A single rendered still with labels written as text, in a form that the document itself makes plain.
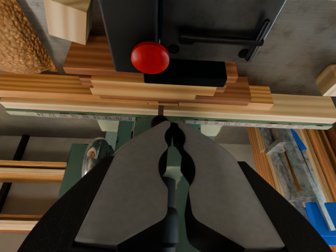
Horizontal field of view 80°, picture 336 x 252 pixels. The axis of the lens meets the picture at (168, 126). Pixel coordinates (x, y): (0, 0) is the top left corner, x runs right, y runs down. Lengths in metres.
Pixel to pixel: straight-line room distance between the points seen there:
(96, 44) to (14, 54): 0.11
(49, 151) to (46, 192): 0.53
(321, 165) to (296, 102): 1.15
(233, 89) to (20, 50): 0.31
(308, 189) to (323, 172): 0.54
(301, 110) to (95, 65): 0.36
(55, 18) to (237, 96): 0.27
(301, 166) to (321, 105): 0.60
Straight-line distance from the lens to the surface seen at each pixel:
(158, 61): 0.16
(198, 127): 0.54
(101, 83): 0.28
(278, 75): 0.40
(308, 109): 0.45
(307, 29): 0.35
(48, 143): 3.14
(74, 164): 0.49
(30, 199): 2.97
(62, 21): 0.28
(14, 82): 0.43
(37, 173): 2.48
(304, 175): 1.04
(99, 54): 0.29
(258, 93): 0.39
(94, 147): 0.40
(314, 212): 1.02
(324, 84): 0.42
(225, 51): 0.19
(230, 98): 0.34
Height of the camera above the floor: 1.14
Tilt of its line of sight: 29 degrees down
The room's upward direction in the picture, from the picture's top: 179 degrees counter-clockwise
